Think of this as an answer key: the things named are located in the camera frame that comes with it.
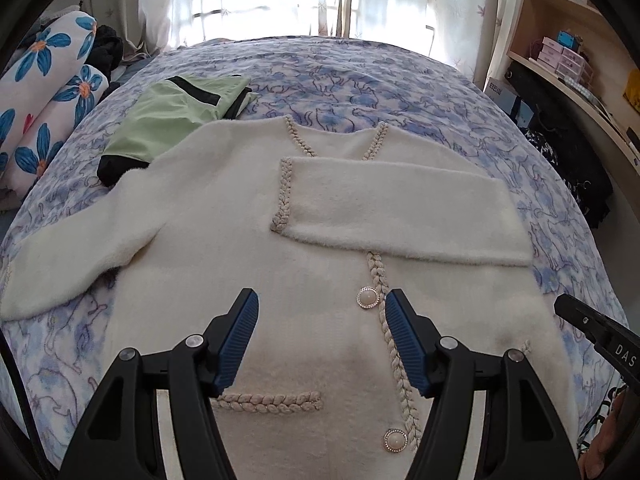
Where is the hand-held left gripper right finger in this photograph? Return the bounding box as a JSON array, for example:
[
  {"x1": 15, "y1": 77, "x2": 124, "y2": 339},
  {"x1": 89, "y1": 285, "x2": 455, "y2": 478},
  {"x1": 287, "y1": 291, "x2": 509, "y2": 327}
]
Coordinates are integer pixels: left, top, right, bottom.
[{"x1": 384, "y1": 288, "x2": 581, "y2": 480}]

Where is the yellow packet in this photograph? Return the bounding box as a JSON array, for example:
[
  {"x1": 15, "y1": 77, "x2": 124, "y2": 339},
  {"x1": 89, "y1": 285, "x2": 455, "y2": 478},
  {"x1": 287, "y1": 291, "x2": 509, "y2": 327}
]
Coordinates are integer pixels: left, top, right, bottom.
[{"x1": 622, "y1": 67, "x2": 640, "y2": 107}]

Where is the person's right hand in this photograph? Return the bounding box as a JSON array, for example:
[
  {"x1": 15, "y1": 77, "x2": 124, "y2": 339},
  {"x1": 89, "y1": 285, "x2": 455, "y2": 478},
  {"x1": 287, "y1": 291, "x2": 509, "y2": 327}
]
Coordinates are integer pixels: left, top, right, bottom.
[{"x1": 580, "y1": 391, "x2": 631, "y2": 480}]

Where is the white leaf print curtain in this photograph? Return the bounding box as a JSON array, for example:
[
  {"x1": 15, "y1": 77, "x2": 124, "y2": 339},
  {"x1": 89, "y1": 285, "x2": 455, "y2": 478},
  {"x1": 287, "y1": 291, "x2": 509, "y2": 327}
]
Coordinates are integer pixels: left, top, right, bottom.
[
  {"x1": 350, "y1": 0, "x2": 531, "y2": 86},
  {"x1": 137, "y1": 0, "x2": 351, "y2": 56}
]

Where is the wooden bookshelf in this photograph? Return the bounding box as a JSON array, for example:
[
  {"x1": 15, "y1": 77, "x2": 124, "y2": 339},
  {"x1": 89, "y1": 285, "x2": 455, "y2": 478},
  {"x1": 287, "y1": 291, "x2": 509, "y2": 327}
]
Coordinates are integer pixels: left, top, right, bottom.
[{"x1": 482, "y1": 0, "x2": 640, "y2": 181}]

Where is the black white patterned garment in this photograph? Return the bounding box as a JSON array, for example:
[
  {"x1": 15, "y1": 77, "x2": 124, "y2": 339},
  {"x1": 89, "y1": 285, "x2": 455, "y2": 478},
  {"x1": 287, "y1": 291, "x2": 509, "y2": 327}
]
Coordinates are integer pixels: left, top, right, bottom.
[{"x1": 522, "y1": 125, "x2": 613, "y2": 231}]

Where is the white fuzzy cardigan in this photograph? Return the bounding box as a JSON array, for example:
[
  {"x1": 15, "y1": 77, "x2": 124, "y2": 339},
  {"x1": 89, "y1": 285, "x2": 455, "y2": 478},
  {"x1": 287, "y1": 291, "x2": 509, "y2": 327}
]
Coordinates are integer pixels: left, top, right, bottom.
[{"x1": 0, "y1": 115, "x2": 581, "y2": 480}]

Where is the green folded garment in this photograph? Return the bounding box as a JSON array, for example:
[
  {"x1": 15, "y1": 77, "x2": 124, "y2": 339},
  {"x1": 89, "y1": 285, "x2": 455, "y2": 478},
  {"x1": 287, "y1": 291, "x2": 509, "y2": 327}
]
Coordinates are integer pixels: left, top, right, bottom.
[{"x1": 97, "y1": 75, "x2": 261, "y2": 186}]

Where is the black bag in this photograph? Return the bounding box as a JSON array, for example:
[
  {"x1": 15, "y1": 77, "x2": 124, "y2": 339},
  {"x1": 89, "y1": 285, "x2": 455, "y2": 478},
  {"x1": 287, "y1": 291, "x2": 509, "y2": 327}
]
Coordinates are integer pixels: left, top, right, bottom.
[{"x1": 505, "y1": 62, "x2": 576, "y2": 128}]

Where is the stack of pink boxes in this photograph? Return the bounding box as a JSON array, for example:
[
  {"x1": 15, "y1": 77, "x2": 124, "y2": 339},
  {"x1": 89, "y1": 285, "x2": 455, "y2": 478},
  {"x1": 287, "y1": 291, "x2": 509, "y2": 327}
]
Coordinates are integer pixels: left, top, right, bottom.
[{"x1": 537, "y1": 35, "x2": 590, "y2": 82}]

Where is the black clothes pile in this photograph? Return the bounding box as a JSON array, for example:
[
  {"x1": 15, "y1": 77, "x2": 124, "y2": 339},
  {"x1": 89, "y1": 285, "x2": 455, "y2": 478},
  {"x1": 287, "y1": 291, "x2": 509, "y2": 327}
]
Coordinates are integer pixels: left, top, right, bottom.
[{"x1": 82, "y1": 24, "x2": 126, "y2": 86}]

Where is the white and blue carton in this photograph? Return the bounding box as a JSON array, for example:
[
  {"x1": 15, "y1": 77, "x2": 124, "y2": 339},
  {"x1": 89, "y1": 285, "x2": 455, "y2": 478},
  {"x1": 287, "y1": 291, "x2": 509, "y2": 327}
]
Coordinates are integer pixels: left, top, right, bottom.
[{"x1": 484, "y1": 75, "x2": 536, "y2": 128}]

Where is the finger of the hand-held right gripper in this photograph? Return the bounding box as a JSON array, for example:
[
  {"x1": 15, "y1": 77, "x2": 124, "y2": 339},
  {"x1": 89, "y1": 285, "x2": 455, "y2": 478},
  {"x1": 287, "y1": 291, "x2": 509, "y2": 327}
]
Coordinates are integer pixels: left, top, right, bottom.
[{"x1": 554, "y1": 293, "x2": 640, "y2": 392}]

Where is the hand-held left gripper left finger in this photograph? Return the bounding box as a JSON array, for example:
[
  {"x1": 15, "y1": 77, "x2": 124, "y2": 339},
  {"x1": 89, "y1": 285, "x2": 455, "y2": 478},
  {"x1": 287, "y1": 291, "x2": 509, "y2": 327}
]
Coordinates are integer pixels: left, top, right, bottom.
[{"x1": 60, "y1": 287, "x2": 261, "y2": 480}]

